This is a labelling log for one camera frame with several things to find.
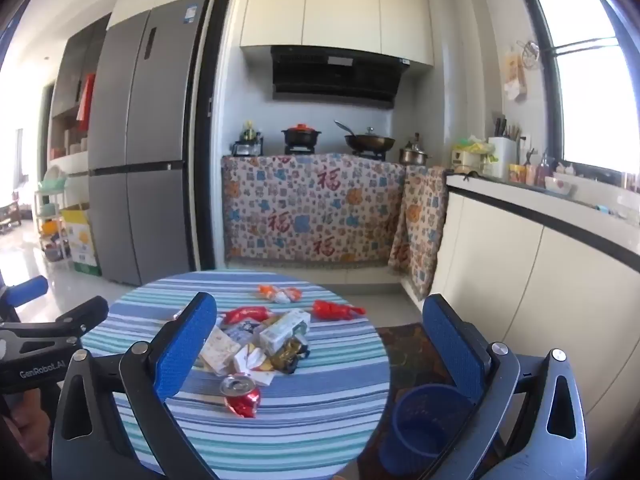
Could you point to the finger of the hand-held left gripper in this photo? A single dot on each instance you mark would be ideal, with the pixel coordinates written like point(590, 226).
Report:
point(85, 315)
point(30, 290)

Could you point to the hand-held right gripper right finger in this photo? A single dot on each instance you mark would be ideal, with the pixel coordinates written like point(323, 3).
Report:
point(450, 345)

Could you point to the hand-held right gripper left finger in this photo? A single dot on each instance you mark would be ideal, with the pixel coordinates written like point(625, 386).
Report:
point(185, 345)

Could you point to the blue plastic bin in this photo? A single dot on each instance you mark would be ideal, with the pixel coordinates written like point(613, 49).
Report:
point(420, 430)

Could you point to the green white milk carton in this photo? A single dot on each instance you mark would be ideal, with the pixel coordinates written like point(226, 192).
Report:
point(280, 335)

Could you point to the orange white wrapper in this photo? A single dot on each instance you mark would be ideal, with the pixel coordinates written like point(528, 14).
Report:
point(280, 294)

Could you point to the red plastic bag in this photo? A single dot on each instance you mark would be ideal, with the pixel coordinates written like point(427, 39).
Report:
point(332, 310)

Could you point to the person's left hand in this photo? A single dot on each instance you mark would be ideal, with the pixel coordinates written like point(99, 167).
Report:
point(27, 415)

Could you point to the beige paper packet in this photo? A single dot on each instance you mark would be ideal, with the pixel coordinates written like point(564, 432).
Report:
point(220, 350)

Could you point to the dark patterned floor mat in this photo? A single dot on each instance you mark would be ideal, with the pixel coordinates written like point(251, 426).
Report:
point(410, 355)

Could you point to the red snack packet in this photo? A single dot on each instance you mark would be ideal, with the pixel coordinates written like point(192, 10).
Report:
point(245, 315)

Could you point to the white crumpled wrapper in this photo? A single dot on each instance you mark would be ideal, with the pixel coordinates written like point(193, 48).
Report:
point(252, 360)

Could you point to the yellow cardboard box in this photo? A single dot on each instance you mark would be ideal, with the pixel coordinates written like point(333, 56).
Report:
point(82, 240)

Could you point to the crushed red can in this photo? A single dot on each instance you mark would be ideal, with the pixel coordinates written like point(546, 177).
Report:
point(242, 395)

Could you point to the green storage rack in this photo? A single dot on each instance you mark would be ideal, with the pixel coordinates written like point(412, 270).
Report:
point(50, 200)

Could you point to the gold foil wrapper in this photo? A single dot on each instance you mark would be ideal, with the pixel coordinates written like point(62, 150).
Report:
point(287, 355)

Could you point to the white kitchen counter cabinet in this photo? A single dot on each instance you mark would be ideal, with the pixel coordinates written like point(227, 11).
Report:
point(550, 285)

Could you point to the small printed floral cloth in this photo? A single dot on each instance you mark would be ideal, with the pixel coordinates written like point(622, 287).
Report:
point(420, 225)

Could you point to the striped tablecloth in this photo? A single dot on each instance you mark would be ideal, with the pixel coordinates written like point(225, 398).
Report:
point(310, 410)

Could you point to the yellow cup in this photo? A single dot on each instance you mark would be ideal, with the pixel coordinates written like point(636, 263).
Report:
point(517, 174)

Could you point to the large printed floral cloth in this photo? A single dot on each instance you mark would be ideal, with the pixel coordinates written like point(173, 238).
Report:
point(310, 210)

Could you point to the white rice cooker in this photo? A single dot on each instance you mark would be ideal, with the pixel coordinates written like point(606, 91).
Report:
point(466, 161)

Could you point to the white bowl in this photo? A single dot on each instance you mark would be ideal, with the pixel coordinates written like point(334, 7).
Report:
point(558, 186)

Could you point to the steel pot with lid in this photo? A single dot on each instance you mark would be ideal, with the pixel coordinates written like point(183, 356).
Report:
point(412, 155)

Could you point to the hanging red bag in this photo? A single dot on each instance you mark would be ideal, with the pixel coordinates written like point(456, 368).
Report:
point(86, 102)

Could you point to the pink bottle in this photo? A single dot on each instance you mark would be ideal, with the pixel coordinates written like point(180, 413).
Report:
point(544, 172)

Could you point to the white knife block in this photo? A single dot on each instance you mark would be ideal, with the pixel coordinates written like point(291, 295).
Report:
point(502, 155)

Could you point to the yellow-green plastic bag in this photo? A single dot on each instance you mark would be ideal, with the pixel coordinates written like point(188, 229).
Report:
point(475, 144)

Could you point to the grey shelf cabinet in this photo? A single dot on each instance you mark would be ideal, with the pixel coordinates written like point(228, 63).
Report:
point(75, 85)

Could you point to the small kettle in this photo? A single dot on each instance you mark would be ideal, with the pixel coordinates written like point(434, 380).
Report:
point(247, 142)

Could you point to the grey refrigerator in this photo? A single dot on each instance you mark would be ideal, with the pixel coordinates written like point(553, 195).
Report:
point(150, 110)

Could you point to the dark wok with lid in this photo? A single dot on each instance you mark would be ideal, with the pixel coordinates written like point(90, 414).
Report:
point(370, 142)

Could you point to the black clay pot orange lid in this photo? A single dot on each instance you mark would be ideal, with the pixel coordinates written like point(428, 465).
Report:
point(301, 136)

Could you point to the black range hood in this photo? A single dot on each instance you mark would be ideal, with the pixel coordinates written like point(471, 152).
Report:
point(335, 77)

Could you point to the dark-framed window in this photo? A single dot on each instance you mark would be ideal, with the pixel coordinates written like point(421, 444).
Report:
point(590, 85)

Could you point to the white upper kitchen cabinets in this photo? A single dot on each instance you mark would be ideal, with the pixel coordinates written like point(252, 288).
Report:
point(340, 10)

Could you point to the hanging wall packet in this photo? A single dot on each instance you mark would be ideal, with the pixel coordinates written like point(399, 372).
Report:
point(515, 75)

